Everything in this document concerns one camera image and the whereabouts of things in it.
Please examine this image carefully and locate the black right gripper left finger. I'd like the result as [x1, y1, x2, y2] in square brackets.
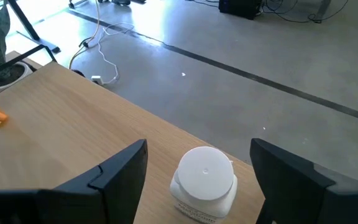
[0, 139, 149, 224]

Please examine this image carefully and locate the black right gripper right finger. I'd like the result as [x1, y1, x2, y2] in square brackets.
[249, 138, 358, 224]

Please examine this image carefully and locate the white square labelled bottle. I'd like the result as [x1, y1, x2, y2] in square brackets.
[169, 146, 239, 224]

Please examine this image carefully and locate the white round plant pot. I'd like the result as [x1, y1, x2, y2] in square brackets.
[0, 61, 34, 96]

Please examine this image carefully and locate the black metal table leg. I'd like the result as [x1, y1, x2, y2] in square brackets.
[6, 0, 61, 53]

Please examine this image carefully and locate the grey metal table leg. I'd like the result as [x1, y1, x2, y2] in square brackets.
[314, 0, 333, 20]

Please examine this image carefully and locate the black computer tower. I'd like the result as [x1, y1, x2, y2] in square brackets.
[218, 0, 263, 21]

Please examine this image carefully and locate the black wheeled chair base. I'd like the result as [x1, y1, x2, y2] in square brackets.
[68, 0, 147, 9]

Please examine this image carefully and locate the white floor cable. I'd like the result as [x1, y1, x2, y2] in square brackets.
[96, 22, 135, 85]

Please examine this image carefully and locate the beige floor cable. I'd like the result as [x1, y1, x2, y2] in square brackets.
[68, 0, 102, 70]

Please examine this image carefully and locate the black floor cable bundle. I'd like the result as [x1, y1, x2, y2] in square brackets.
[259, 0, 351, 25]

